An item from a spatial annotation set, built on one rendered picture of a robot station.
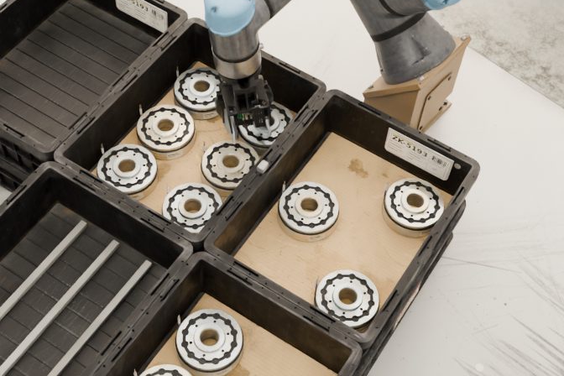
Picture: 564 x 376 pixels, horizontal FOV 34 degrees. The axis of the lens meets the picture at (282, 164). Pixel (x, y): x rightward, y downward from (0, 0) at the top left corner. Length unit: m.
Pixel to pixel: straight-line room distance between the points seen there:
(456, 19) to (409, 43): 1.42
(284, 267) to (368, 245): 0.15
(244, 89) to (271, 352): 0.41
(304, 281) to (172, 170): 0.31
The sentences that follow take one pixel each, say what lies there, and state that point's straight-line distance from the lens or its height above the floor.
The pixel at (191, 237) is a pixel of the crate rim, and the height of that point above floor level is 0.93.
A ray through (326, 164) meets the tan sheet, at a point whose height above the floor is 0.83.
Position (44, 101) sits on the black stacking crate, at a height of 0.83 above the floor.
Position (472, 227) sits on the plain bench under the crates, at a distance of 1.79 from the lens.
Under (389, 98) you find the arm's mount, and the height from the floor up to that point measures 0.82.
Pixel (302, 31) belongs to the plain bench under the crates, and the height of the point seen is 0.70.
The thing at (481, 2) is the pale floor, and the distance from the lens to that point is 3.23.
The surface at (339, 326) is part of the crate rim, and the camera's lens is 1.38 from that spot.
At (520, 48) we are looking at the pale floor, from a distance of 3.12.
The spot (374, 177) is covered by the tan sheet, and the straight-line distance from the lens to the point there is 1.65.
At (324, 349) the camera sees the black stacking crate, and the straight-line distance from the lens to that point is 1.42.
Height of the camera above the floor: 2.17
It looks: 54 degrees down
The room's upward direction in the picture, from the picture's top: 5 degrees clockwise
